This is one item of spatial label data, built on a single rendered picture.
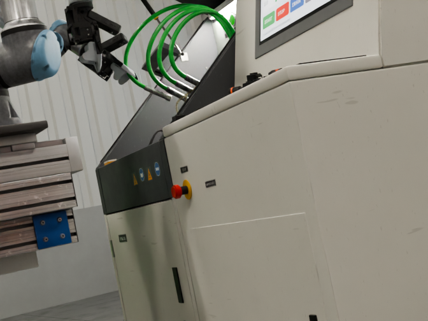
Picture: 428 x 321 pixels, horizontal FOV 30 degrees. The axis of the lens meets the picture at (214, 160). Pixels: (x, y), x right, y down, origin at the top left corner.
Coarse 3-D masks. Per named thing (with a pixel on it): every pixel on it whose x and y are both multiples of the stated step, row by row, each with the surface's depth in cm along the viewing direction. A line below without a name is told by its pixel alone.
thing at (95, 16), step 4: (92, 12) 246; (88, 16) 246; (92, 16) 246; (96, 16) 247; (100, 16) 247; (96, 20) 247; (100, 20) 247; (104, 20) 248; (108, 20) 248; (100, 24) 248; (104, 24) 248; (108, 24) 248; (112, 24) 249; (116, 24) 249; (100, 28) 251; (104, 28) 250; (108, 28) 249; (112, 28) 248; (116, 28) 249; (120, 28) 250; (108, 32) 251; (112, 32) 250; (116, 32) 250
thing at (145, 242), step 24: (120, 216) 260; (144, 216) 239; (168, 216) 220; (120, 240) 264; (144, 240) 242; (168, 240) 223; (120, 264) 268; (144, 264) 246; (168, 264) 226; (120, 288) 273; (144, 288) 250; (168, 288) 229; (144, 312) 253; (168, 312) 233; (192, 312) 215
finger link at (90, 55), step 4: (88, 44) 244; (92, 44) 245; (88, 48) 244; (92, 48) 245; (88, 52) 244; (92, 52) 244; (96, 52) 244; (84, 56) 243; (88, 56) 244; (92, 56) 244; (96, 56) 245; (100, 56) 245; (88, 60) 244; (92, 60) 244; (96, 60) 245; (100, 60) 245; (96, 64) 246; (100, 64) 245; (100, 68) 246
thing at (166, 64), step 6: (156, 48) 595; (162, 48) 587; (168, 48) 585; (174, 48) 586; (156, 54) 606; (162, 54) 600; (168, 54) 596; (174, 54) 590; (150, 60) 626; (156, 60) 620; (162, 60) 614; (168, 60) 615; (144, 66) 649; (156, 66) 637; (168, 66) 632; (156, 72) 654
